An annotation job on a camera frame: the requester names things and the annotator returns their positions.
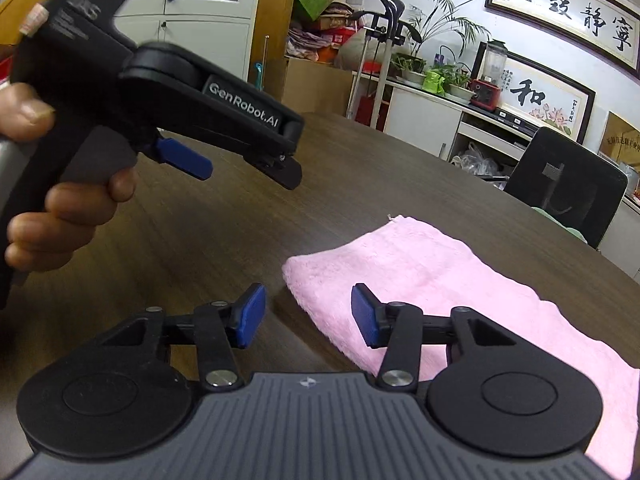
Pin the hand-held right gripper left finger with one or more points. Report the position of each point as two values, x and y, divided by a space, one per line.
250 315

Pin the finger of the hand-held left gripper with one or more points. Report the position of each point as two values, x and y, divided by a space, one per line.
185 160
285 172

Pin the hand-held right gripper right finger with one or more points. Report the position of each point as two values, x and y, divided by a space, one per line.
367 315

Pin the pink towel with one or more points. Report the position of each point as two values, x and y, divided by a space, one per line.
450 280

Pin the person's left hand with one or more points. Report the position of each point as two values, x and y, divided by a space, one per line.
75 200

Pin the large brown cardboard box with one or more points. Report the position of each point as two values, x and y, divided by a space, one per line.
315 87

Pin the red bag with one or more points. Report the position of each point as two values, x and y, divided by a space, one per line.
365 110

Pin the mop with teal clip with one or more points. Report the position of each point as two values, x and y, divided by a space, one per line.
260 72

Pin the metal hand trolley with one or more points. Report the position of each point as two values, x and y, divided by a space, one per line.
381 90

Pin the white metal cabinet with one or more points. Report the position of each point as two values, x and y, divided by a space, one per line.
200 30

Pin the pink patterned bag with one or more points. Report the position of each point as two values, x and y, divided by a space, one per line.
305 40

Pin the beige woven sack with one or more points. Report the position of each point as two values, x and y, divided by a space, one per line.
350 50

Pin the red box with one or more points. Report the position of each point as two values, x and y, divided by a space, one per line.
337 37

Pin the white sideboard cabinet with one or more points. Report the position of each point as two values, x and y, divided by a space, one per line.
425 120

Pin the tall palm potted plant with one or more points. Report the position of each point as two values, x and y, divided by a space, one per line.
412 77

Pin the wooden shelf unit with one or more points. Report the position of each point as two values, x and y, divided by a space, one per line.
277 10

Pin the green packet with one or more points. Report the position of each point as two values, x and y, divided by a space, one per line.
434 82

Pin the straw hat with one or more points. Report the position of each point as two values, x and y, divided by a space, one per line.
340 5

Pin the clear plastic bag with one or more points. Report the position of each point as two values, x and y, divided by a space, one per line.
475 162

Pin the small potted plant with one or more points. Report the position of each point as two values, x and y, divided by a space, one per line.
459 94

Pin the black ergonomic chair with headrest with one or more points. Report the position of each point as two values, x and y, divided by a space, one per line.
392 10

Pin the blender with red base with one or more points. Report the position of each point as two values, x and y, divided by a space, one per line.
485 92

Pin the light green seat cushion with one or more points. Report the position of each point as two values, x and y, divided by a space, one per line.
575 234

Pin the black flat electronic device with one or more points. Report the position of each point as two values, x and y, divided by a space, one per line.
515 121

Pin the black mesh office chair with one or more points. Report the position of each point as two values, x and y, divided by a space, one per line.
565 180

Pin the framed flower calligraphy picture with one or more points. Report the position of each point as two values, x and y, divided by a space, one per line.
545 95

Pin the gold plaque board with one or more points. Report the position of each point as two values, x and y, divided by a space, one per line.
622 140

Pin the long framed calligraphy scroll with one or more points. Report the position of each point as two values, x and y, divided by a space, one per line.
575 15

